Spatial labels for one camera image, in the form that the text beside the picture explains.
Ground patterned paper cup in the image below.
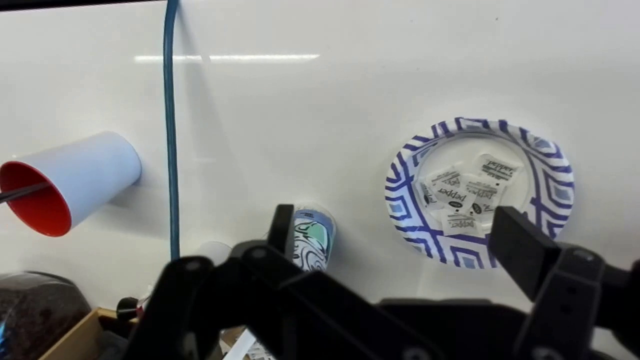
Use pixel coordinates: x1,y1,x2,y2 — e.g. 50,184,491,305
293,209,336,273

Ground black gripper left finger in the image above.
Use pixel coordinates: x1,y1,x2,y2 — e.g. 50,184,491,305
122,205,428,360

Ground teal cable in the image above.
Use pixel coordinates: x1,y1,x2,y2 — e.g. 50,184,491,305
163,0,184,262

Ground wooden organizer box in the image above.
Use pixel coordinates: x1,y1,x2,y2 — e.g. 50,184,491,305
38,308,136,360

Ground dark plastic bag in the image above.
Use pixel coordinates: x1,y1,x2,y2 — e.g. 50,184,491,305
0,273,90,360

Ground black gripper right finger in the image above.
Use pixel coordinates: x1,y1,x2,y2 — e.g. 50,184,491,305
489,206,640,360

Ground white sachet packets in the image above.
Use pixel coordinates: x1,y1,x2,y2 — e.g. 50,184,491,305
418,153,520,238

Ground blue patterned paper plate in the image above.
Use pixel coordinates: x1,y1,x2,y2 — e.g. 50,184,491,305
385,116,576,271

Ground red and white cup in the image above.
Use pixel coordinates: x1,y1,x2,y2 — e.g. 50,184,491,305
0,133,142,236

